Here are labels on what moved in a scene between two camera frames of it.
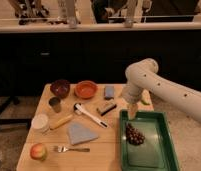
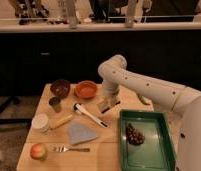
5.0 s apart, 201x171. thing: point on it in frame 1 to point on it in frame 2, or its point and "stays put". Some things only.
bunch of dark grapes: x=133 y=135 stays put
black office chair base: x=5 y=121 stays put
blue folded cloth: x=80 y=133 stays put
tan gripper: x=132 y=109 to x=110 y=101
